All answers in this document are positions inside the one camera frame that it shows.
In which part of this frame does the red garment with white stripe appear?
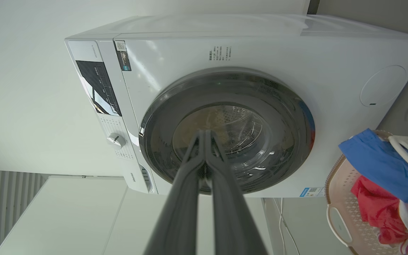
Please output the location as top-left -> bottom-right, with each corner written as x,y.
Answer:
351,175 -> 408,254

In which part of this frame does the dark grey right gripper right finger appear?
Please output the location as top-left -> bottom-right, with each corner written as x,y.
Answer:
206,130 -> 269,255

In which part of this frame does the round white filter cover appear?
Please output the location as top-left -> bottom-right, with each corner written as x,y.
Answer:
360,65 -> 407,107

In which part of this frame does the black washer display panel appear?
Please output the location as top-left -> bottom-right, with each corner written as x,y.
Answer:
76,60 -> 122,117

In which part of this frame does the printed instruction text label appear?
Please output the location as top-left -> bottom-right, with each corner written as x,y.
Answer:
209,45 -> 232,61

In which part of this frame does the perforated steel washer drum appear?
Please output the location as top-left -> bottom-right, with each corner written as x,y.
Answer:
173,105 -> 272,156

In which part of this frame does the round dark glass washer door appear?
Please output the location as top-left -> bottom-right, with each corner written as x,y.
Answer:
138,67 -> 315,194

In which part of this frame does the beige woven plastic laundry basket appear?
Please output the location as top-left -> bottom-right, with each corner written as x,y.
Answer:
325,130 -> 408,255

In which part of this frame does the black QR code sticker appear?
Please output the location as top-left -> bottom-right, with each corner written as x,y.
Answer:
114,40 -> 132,71

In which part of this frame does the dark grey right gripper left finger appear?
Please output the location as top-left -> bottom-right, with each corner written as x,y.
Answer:
143,130 -> 208,255

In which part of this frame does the blue energy label sticker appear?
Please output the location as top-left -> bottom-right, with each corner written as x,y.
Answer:
300,187 -> 325,198

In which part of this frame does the white cabinet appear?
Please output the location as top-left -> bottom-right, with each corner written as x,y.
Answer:
0,175 -> 272,255

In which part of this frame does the white ribbed panel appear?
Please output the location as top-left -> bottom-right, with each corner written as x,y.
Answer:
0,170 -> 47,255

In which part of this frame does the silver washer control knob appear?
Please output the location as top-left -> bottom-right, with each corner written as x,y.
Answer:
107,133 -> 126,149

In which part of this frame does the thin white power cable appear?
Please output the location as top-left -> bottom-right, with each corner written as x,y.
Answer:
273,198 -> 300,255

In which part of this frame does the blue garment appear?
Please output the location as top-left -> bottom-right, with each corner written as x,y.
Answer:
339,128 -> 408,234

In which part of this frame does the white front-load washing machine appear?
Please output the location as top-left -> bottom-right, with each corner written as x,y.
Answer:
64,14 -> 408,198

